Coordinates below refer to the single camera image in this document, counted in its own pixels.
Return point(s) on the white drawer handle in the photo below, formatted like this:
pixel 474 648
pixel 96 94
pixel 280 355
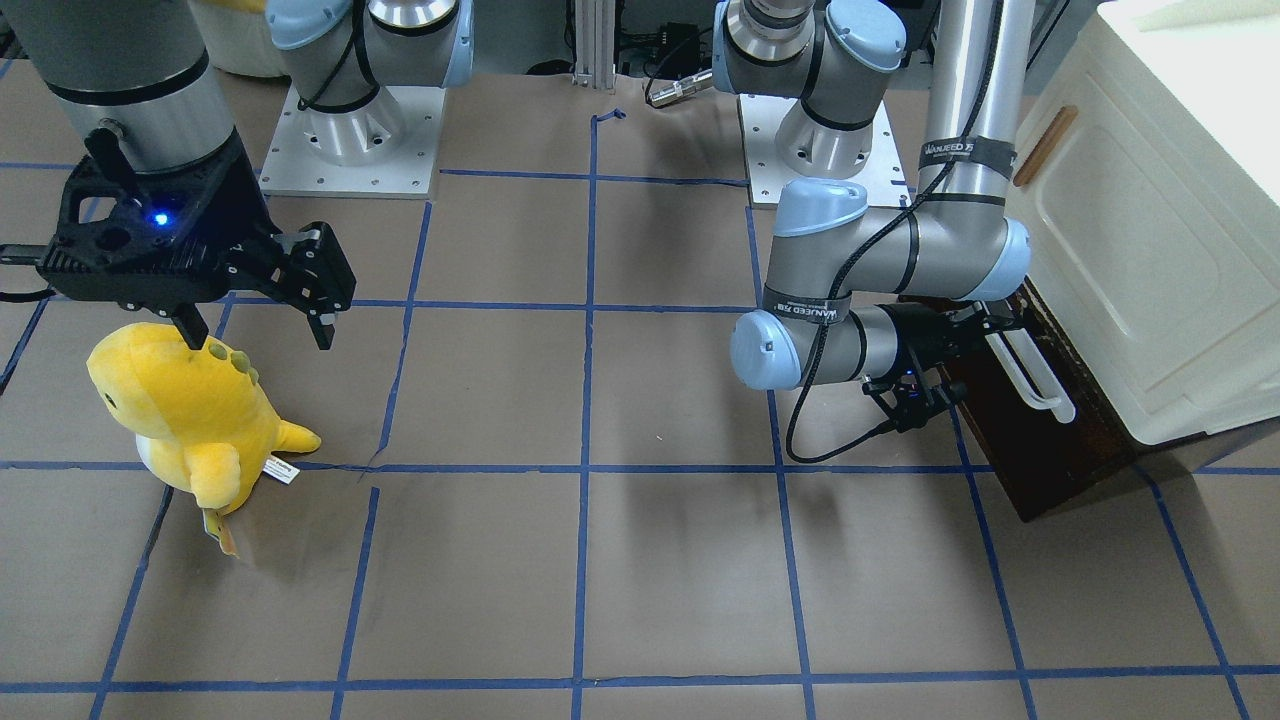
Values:
pixel 1030 374

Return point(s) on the cream plastic storage box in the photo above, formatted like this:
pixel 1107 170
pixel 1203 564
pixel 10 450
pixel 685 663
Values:
pixel 1154 219

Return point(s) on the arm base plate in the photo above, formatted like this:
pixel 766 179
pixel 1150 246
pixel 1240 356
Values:
pixel 880 172
pixel 386 149

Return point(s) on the dark brown wooden drawer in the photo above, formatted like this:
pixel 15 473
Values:
pixel 1040 462

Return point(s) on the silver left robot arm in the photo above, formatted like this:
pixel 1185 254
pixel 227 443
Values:
pixel 835 59

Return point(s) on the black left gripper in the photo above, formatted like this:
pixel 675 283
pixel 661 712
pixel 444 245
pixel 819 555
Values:
pixel 921 337

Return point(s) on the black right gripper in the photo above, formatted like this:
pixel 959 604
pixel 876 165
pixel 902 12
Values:
pixel 247 212

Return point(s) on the aluminium frame post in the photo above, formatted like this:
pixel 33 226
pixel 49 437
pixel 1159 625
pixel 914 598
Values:
pixel 594 44

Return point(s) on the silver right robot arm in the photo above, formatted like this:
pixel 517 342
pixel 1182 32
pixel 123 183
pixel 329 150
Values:
pixel 141 68

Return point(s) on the yellow dinosaur plush toy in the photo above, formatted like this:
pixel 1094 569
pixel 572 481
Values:
pixel 201 420

